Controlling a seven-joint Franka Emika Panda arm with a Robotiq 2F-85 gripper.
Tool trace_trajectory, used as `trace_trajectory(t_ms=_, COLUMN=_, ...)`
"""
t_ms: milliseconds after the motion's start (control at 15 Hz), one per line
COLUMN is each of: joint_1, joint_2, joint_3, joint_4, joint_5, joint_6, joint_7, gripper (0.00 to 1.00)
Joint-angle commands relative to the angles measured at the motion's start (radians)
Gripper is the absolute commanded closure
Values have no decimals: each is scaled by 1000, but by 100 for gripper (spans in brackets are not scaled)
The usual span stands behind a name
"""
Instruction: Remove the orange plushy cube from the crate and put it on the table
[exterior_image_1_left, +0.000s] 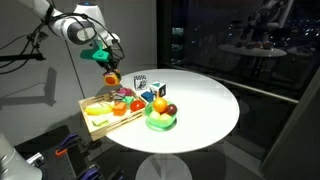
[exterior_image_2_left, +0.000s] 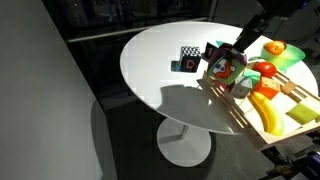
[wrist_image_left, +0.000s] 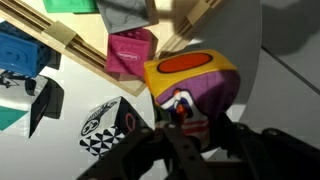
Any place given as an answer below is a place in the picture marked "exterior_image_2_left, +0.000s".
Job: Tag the red toy tomato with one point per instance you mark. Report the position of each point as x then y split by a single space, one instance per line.
265 69

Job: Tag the grey foam cube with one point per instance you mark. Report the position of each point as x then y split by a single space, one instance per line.
241 90

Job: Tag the multicolour plush cube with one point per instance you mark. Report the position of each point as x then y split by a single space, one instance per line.
226 71

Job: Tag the black plush letter cube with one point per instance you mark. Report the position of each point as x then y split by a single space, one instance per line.
210 51

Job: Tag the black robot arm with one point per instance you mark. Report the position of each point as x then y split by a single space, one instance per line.
286 10

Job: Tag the orange foam cube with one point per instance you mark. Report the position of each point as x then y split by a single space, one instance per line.
266 88

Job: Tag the white horizontal window bar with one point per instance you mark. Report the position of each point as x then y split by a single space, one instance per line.
133 29

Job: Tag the dark equipment stand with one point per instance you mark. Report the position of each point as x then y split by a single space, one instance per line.
296 163

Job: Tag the lime green flat block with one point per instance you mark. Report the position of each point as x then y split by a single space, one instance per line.
303 112

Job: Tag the green foam cube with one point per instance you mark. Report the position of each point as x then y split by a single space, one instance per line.
252 75

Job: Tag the green plastic bowl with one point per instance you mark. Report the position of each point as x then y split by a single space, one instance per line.
293 55

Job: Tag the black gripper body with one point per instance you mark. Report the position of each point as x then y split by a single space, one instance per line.
247 35

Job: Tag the magenta foam cube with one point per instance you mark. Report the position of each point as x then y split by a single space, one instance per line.
220 85

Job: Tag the white round table pedestal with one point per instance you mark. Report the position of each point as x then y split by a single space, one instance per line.
183 141

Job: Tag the light wooden slatted crate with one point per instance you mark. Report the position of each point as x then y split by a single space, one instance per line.
233 111

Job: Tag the yellow toy banana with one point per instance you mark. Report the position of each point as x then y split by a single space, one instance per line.
270 116

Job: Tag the black patterned D cube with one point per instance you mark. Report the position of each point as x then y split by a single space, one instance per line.
190 60

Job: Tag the orange toy fruit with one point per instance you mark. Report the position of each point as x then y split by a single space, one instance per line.
275 48

